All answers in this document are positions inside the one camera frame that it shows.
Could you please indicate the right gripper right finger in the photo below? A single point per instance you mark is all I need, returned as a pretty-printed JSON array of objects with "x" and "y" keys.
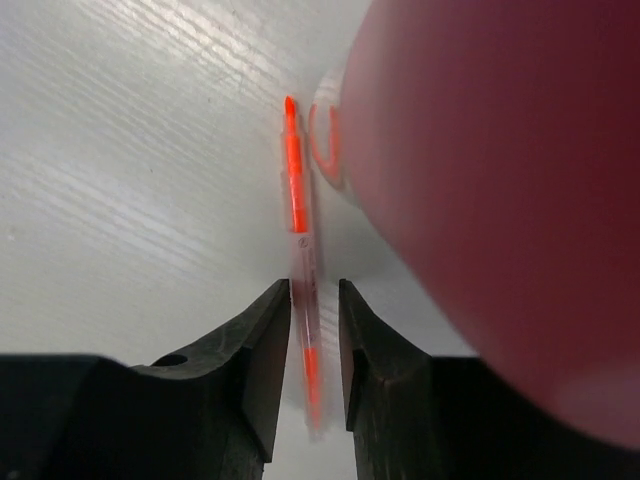
[{"x": 417, "y": 416}]

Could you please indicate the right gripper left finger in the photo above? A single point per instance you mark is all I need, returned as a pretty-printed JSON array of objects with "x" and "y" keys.
[{"x": 208, "y": 410}]

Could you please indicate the orange ballpoint pen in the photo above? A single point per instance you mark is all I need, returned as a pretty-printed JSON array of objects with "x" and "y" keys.
[{"x": 303, "y": 272}]

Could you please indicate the pink cap bottle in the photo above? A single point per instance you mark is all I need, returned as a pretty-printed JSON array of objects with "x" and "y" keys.
[{"x": 495, "y": 146}]

